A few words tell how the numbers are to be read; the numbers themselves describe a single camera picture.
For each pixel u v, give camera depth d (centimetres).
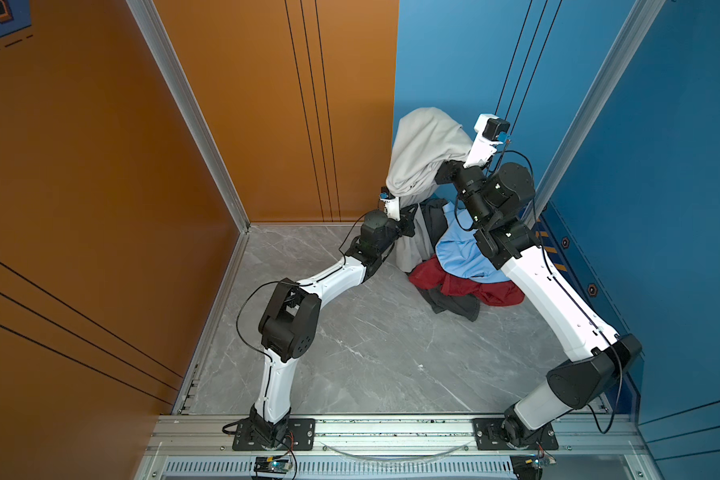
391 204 75
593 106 85
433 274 94
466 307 94
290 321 52
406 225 77
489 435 72
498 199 46
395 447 73
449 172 55
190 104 85
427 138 54
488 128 49
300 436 74
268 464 71
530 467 70
